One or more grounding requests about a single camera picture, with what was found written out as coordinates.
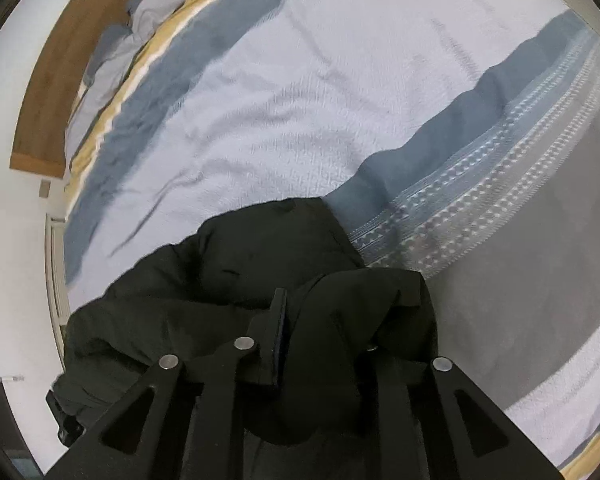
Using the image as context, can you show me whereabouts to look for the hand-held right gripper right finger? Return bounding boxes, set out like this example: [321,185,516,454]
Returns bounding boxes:
[364,344,567,480]

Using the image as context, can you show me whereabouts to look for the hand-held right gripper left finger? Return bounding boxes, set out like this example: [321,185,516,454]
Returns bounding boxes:
[45,289,289,480]

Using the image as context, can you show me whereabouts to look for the black puffer jacket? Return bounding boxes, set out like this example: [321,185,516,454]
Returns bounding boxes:
[50,197,440,448]

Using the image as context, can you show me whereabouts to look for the striped duvet bed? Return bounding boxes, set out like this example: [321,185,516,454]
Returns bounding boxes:
[62,0,600,478]

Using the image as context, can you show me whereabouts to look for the wooden headboard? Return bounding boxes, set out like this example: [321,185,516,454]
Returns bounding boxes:
[9,0,181,179]

